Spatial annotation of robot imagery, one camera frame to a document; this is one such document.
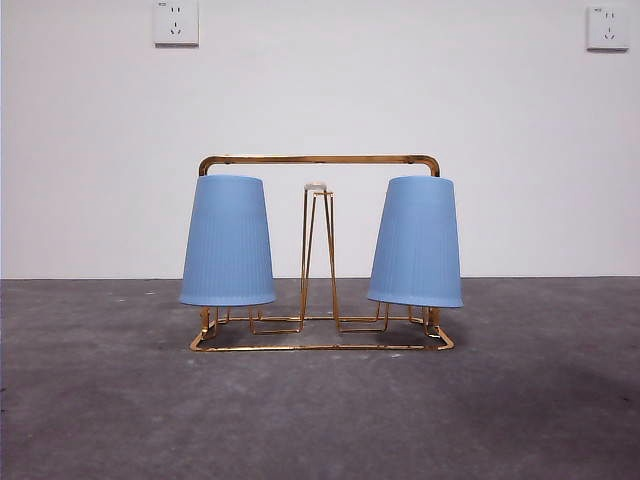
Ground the blue ribbed cup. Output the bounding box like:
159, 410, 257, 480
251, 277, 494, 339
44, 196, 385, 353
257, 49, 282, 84
178, 173, 278, 308
366, 174, 464, 309

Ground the gold wire cup rack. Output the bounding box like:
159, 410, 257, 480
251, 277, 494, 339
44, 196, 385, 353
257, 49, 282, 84
188, 153, 455, 353

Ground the white wall socket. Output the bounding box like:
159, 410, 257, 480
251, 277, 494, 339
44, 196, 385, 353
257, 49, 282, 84
585, 5, 631, 53
153, 0, 200, 49

